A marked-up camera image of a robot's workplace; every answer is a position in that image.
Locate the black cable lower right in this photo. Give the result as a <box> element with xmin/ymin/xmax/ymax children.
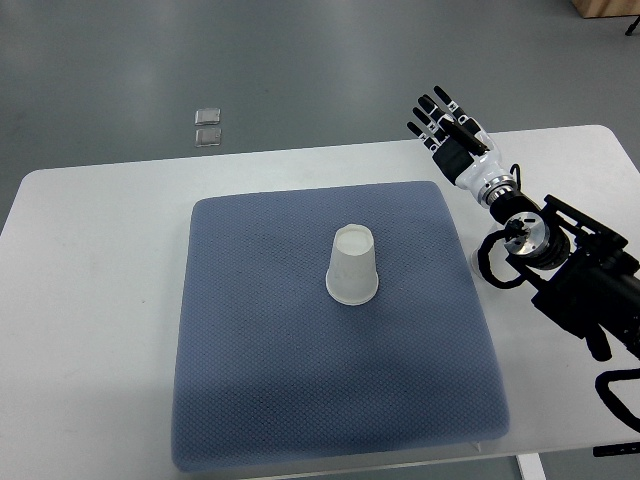
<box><xmin>594</xmin><ymin>368</ymin><xmax>640</xmax><ymax>434</ymax></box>

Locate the blue textured cushion mat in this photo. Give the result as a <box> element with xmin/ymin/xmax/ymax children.
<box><xmin>172</xmin><ymin>181</ymin><xmax>509</xmax><ymax>472</ymax></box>

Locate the wooden box corner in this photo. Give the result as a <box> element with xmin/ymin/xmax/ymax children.
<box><xmin>571</xmin><ymin>0</ymin><xmax>639</xmax><ymax>19</ymax></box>

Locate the white paper cup on mat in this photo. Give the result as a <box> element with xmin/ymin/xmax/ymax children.
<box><xmin>325</xmin><ymin>224</ymin><xmax>379</xmax><ymax>306</ymax></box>

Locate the black tripod leg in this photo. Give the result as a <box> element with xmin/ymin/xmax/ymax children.
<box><xmin>625</xmin><ymin>16</ymin><xmax>640</xmax><ymax>36</ymax></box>

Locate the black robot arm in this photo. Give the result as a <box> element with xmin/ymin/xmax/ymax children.
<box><xmin>407</xmin><ymin>87</ymin><xmax>639</xmax><ymax>361</ymax></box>

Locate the white table leg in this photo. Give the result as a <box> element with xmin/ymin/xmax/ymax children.
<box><xmin>516</xmin><ymin>453</ymin><xmax>547</xmax><ymax>480</ymax></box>

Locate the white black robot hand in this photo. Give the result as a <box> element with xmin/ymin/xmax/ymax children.
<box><xmin>407</xmin><ymin>85</ymin><xmax>512</xmax><ymax>199</ymax></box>

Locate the black braided cable loop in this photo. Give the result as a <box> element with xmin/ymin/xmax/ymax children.
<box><xmin>475</xmin><ymin>227</ymin><xmax>531</xmax><ymax>290</ymax></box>

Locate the upper floor outlet plate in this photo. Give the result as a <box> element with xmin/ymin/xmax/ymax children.
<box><xmin>194</xmin><ymin>107</ymin><xmax>221</xmax><ymax>125</ymax></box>

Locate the white paper cup carried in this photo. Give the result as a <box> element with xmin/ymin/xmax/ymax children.
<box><xmin>469</xmin><ymin>249</ymin><xmax>487</xmax><ymax>279</ymax></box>

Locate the black table control panel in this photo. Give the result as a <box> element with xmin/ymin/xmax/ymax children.
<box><xmin>592</xmin><ymin>442</ymin><xmax>640</xmax><ymax>458</ymax></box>

